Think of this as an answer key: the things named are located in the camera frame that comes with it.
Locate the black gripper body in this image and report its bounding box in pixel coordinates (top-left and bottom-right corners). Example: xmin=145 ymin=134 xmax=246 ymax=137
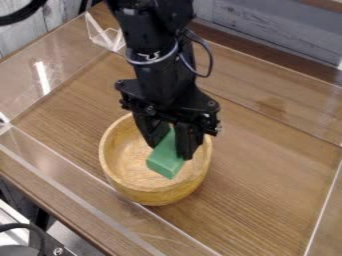
xmin=115 ymin=49 xmax=220 ymax=136

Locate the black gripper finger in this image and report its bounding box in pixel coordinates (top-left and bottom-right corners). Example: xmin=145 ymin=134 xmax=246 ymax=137
xmin=133 ymin=113 xmax=169 ymax=148
xmin=173 ymin=122 xmax=204 ymax=160

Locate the green rectangular block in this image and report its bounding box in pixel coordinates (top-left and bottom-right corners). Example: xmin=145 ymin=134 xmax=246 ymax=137
xmin=145 ymin=129 xmax=184 ymax=179

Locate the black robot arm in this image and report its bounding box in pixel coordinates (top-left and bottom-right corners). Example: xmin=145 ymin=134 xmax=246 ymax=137
xmin=105 ymin=0 xmax=220 ymax=160

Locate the brown wooden bowl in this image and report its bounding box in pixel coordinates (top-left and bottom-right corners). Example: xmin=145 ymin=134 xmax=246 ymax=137
xmin=99 ymin=114 xmax=212 ymax=206

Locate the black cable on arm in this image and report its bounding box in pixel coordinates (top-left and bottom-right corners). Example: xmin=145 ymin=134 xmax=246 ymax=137
xmin=177 ymin=28 xmax=215 ymax=79

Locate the clear acrylic corner bracket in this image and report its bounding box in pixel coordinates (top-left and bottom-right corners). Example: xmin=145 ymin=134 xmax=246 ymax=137
xmin=84 ymin=12 xmax=125 ymax=53

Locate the black cable lower left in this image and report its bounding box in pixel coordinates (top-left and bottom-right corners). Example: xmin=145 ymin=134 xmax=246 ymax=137
xmin=0 ymin=222 xmax=65 ymax=256

